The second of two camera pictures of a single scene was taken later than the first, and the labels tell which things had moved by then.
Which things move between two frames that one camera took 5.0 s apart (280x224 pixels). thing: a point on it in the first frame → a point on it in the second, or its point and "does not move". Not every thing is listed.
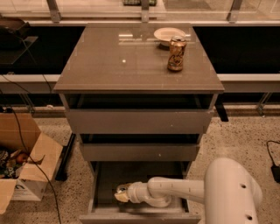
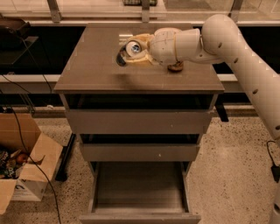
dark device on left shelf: x=16 y=42 does not move
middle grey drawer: x=140 y=152 does not move
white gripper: x=133 y=192 → x=163 y=46
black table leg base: x=63 y=167 does not move
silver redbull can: x=122 y=188 → x=132 y=48
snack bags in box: x=10 y=162 does not move
